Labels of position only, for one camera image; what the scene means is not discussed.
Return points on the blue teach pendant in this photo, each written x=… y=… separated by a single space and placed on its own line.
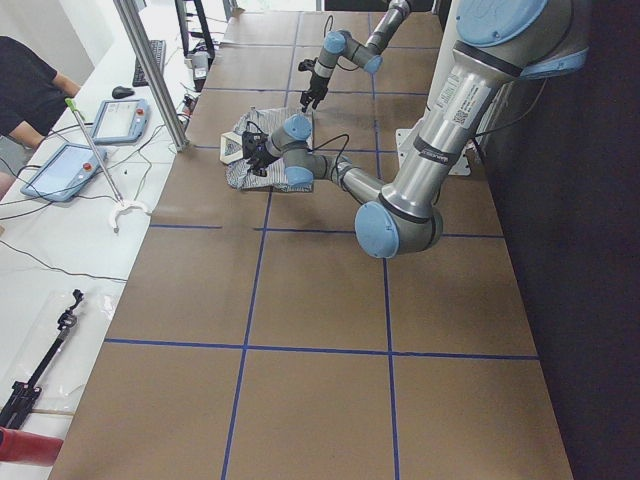
x=120 y=121
x=64 y=174

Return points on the black monitor stand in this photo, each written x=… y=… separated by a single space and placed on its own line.
x=198 y=47

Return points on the black computer mouse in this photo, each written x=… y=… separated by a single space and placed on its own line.
x=121 y=92

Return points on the white reacher grabber tool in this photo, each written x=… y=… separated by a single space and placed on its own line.
x=122 y=204

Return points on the near blue teach pendant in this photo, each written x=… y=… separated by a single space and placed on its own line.
x=64 y=174

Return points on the striped polo shirt white collar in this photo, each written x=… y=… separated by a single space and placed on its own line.
x=283 y=126

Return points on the red object at corner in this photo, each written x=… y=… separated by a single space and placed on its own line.
x=22 y=447

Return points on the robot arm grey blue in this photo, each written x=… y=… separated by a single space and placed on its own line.
x=341 y=44
x=498 y=42

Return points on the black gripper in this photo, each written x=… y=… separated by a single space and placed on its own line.
x=258 y=153
x=316 y=86

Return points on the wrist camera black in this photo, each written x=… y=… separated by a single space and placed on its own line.
x=251 y=142
x=307 y=65

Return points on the far blue teach pendant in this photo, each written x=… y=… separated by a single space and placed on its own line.
x=120 y=121

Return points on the aluminium frame post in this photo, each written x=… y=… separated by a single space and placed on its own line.
x=140 y=43

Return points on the black tripod stick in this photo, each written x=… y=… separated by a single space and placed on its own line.
x=25 y=393

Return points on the person in black shirt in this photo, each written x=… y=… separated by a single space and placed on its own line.
x=33 y=94

